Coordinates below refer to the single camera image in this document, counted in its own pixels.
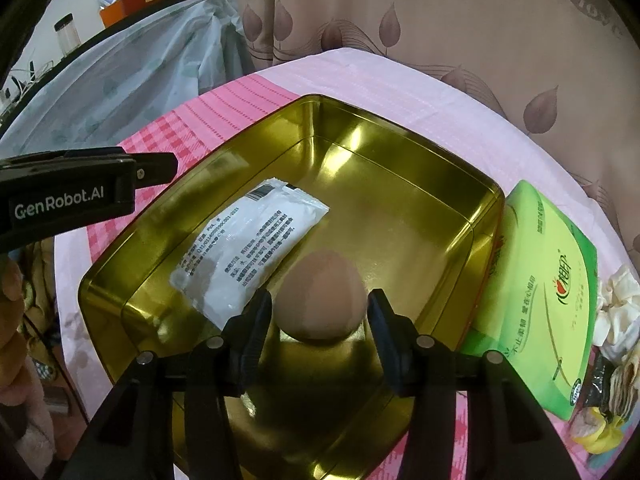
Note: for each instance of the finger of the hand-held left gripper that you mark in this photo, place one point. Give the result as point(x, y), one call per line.
point(156, 170)

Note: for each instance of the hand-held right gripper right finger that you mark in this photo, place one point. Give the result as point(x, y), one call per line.
point(381, 321)

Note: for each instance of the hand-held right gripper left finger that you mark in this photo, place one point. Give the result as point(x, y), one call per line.
point(260, 321)

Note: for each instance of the pink egg-shaped makeup sponge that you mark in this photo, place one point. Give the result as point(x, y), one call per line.
point(320, 295)

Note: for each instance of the gold metal tin box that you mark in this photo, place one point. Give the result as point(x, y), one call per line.
point(400, 185)

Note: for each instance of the person's left hand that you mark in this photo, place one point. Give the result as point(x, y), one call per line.
point(10, 285)

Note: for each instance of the white printed sachet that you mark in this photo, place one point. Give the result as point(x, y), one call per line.
point(250, 250)

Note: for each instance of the blue-grey plastic cover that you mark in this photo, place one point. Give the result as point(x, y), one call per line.
point(125, 75)

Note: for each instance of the green tissue pack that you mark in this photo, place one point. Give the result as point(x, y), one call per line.
point(540, 310)

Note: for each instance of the clear jar with black lid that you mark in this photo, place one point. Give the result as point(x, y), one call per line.
point(67, 35)

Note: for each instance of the pink checked tablecloth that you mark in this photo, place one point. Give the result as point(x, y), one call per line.
point(400, 90)

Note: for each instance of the white socks pair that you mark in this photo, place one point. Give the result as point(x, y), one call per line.
point(620, 300)

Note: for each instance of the beige leaf print curtain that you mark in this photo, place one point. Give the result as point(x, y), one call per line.
point(450, 20)

